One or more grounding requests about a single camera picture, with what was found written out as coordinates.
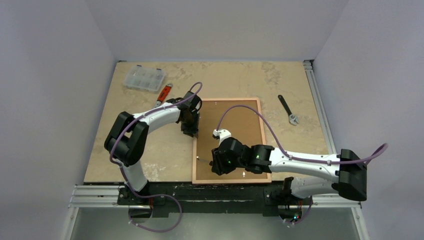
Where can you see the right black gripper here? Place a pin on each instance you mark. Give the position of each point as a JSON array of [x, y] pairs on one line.
[[215, 159]]

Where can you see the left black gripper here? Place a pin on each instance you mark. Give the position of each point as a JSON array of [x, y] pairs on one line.
[[193, 131]]

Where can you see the pink picture frame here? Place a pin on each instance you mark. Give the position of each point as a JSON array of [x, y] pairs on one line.
[[239, 116]]

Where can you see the yellow black screwdriver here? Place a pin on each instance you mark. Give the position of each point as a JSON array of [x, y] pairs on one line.
[[206, 161]]

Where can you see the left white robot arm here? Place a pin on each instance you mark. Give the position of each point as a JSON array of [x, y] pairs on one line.
[[127, 138]]

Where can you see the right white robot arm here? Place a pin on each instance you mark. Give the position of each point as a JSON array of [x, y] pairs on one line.
[[340, 173]]

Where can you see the clear plastic screw box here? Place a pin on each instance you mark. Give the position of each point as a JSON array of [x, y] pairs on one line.
[[144, 78]]

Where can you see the black adjustable wrench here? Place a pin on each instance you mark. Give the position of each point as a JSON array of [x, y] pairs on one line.
[[293, 119]]

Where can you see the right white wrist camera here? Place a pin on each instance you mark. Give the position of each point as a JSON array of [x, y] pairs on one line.
[[221, 134]]

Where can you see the red handled adjustable wrench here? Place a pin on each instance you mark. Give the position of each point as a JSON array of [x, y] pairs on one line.
[[163, 94]]

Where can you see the aluminium frame rail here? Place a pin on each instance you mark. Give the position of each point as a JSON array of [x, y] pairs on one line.
[[168, 156]]

